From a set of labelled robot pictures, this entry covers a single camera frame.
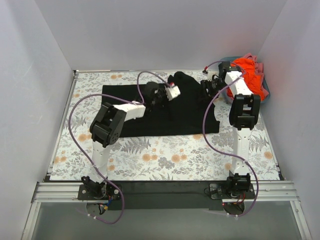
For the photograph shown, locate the black t-shirt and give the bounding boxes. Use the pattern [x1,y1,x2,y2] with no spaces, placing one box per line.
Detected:
[102,71,220,138]

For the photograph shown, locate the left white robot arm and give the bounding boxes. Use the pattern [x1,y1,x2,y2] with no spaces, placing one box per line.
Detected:
[81,81,180,199]

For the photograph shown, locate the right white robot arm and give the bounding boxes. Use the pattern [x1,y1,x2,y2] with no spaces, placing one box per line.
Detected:
[200,60,261,199]

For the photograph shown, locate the teal plastic laundry basket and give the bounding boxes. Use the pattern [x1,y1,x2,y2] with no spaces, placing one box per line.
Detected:
[220,53,270,103]

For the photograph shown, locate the orange t-shirt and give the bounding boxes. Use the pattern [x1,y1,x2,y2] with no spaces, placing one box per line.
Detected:
[233,56,269,101]

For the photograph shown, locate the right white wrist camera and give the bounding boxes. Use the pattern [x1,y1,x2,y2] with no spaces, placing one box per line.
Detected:
[202,68,219,81]

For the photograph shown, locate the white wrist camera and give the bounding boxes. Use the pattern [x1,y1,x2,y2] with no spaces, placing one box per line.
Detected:
[165,83,181,101]
[202,68,219,81]

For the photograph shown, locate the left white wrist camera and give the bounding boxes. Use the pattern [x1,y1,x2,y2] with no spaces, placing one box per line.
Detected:
[165,83,181,101]

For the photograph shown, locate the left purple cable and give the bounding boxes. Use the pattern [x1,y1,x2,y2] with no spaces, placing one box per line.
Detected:
[67,71,176,225]

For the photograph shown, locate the purple cable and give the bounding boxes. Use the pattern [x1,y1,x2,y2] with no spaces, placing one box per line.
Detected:
[201,59,260,218]
[67,71,176,225]

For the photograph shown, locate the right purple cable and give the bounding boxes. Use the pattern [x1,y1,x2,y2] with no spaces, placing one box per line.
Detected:
[201,59,260,218]

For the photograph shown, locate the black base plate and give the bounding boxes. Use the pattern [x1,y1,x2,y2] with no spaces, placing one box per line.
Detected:
[77,180,257,212]

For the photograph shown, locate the aluminium mounting rail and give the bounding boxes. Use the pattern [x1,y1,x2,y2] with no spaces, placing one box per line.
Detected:
[32,180,300,203]

